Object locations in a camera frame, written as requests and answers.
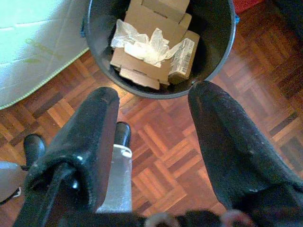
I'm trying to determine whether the silver robot right leg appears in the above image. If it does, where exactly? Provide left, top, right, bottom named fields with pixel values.
left=96, top=121, right=133, bottom=214

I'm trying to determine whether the cardboard box with white label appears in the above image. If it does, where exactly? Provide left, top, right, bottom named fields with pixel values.
left=168, top=30, right=201, bottom=85

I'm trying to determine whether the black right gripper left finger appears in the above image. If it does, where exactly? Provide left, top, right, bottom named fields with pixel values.
left=13, top=87, right=120, bottom=227

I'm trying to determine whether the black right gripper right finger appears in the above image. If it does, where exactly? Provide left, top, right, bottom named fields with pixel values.
left=188, top=81, right=303, bottom=227

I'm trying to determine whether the flat cardboard piece with flaps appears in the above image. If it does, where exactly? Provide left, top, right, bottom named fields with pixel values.
left=110, top=46, right=171, bottom=90

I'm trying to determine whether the large flattened cardboard box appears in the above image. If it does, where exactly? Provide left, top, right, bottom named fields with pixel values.
left=124, top=0, right=192, bottom=34

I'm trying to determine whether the white quilted mattress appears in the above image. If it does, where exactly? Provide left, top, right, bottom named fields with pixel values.
left=0, top=0, right=92, bottom=111

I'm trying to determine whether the black round trash bin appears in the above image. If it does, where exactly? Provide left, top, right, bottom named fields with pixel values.
left=84, top=0, right=237, bottom=99

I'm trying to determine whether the white crumpled plastic wrap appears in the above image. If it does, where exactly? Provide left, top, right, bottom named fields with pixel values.
left=111, top=19, right=184, bottom=68

